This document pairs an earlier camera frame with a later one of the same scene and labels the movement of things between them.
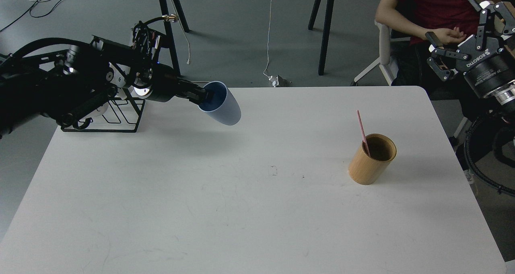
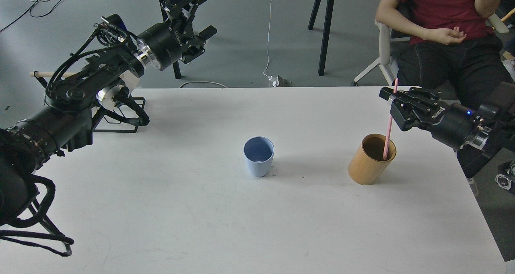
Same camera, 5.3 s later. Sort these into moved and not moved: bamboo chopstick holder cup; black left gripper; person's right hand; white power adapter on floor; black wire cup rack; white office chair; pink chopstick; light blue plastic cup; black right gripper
Moved: black right gripper; light blue plastic cup; pink chopstick; black left gripper
Not moved: black wire cup rack; white power adapter on floor; person's right hand; white office chair; bamboo chopstick holder cup
